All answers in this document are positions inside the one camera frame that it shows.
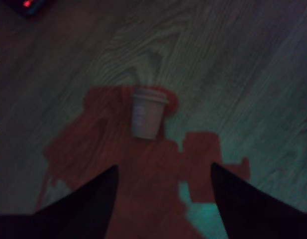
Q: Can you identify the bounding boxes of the black backlit keyboard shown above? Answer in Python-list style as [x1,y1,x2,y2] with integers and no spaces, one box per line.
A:
[8,0,54,18]

